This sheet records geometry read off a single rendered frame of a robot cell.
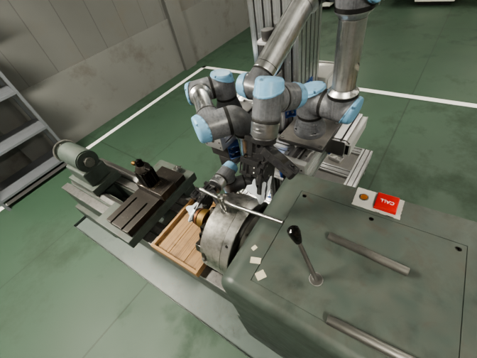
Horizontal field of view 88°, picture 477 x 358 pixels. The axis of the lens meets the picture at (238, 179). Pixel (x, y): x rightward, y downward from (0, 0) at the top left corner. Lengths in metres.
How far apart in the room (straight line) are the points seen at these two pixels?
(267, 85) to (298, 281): 0.50
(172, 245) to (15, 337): 1.82
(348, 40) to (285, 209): 0.57
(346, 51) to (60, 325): 2.60
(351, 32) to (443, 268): 0.71
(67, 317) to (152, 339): 0.78
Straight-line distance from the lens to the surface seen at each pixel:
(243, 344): 1.43
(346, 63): 1.00
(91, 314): 2.51
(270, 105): 0.64
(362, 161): 2.51
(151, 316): 2.23
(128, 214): 1.43
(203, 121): 0.98
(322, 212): 0.83
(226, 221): 0.86
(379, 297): 0.74
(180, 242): 1.30
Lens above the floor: 1.93
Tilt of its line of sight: 46 degrees down
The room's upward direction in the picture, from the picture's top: 14 degrees counter-clockwise
